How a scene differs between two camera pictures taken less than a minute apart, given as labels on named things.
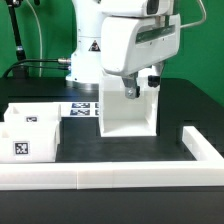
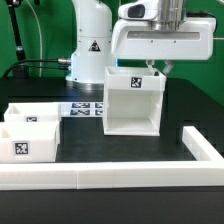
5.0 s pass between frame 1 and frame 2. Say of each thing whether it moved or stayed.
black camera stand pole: stayed
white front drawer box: stayed
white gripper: moved
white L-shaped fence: stayed
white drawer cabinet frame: moved
